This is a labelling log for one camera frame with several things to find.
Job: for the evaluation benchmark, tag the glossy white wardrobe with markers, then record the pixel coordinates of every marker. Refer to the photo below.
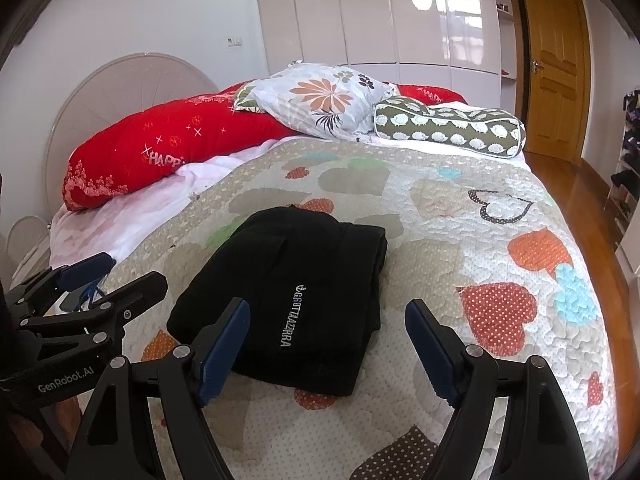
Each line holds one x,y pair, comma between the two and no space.
400,15

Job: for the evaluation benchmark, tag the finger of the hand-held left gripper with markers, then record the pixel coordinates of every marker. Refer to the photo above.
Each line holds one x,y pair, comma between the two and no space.
145,287
87,267

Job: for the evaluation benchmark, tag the round beige headboard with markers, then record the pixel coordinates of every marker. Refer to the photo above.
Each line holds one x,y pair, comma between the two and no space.
125,80

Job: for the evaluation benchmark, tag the green dotted bolster pillow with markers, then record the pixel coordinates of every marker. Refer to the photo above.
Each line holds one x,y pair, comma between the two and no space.
450,127

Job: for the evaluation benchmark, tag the white floral pillow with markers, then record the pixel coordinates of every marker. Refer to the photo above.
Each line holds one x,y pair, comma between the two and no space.
320,95

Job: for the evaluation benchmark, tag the white shoe rack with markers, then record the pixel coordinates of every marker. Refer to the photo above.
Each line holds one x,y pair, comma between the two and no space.
625,180

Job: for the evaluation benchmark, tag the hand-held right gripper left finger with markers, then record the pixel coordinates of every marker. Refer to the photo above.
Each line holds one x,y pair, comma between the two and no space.
220,350

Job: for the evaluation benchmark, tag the long red pillow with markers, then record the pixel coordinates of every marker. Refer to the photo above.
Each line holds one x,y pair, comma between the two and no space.
150,135

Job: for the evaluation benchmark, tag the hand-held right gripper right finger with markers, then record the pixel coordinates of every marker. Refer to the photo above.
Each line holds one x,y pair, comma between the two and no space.
430,345

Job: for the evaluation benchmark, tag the wooden door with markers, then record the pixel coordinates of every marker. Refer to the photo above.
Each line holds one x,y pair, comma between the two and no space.
555,70

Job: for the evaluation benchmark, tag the white wall switch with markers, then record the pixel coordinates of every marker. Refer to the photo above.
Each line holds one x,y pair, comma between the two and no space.
234,41

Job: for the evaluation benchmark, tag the black pants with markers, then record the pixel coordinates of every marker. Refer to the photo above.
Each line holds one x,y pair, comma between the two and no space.
280,285

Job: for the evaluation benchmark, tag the white bed sheet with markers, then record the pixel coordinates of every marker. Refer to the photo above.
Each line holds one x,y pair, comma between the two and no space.
140,210

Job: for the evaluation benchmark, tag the white wall shelf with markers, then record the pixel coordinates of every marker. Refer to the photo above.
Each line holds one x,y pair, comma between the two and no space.
506,40

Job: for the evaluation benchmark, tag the heart print quilt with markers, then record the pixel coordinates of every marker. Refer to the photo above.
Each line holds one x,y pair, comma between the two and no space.
425,210

